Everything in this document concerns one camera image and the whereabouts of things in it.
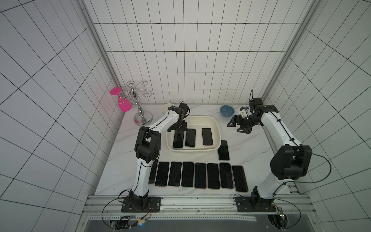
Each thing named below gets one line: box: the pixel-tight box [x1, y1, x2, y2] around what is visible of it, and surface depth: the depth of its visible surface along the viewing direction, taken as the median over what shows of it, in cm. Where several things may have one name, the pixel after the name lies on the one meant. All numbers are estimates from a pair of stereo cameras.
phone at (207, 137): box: [200, 127, 215, 147], surface depth 101 cm
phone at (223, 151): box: [217, 140, 230, 161], surface depth 91 cm
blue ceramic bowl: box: [219, 104, 235, 118], surface depth 116 cm
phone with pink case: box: [194, 162, 207, 189], surface depth 85 cm
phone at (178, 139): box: [172, 130, 185, 148], surface depth 100 cm
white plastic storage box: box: [166, 116, 222, 152], surface depth 100 cm
